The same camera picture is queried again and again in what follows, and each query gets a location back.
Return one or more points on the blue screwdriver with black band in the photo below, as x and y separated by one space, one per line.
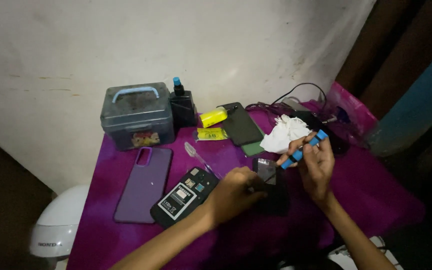
300 152

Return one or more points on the open-backed black phone with battery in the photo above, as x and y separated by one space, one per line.
180 198

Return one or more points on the white helmet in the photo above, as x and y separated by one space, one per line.
60 225

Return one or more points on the grey charger adapter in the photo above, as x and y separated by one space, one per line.
293 104

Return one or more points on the person's right hand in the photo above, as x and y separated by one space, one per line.
317 168

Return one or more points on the black device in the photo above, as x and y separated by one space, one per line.
338 142

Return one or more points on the dark grey phone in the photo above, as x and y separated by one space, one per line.
241 125

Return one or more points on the white cloth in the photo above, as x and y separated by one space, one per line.
354 258

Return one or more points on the clear toothbrush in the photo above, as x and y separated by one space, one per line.
199 157

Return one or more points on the purple tablecloth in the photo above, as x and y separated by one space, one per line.
369 195

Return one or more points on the person's left fingers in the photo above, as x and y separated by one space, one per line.
255 183

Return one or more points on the person's left hand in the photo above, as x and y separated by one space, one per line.
231 195

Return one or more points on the pink plastic bag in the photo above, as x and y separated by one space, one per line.
351 108

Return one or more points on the black bottle with blue cap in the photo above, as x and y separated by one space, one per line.
183 108

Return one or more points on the crumpled white tissue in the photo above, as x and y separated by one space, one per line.
285 135

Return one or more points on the green phone case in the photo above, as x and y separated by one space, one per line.
254 149

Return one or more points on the small black phone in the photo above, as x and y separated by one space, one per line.
276 198

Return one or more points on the yellow glue tube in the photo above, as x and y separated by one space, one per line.
213 117

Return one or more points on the person's right fingers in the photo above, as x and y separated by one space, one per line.
298 148

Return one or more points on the purple phone case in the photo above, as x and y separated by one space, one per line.
144 185

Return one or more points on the yellow packet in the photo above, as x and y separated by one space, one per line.
211 134

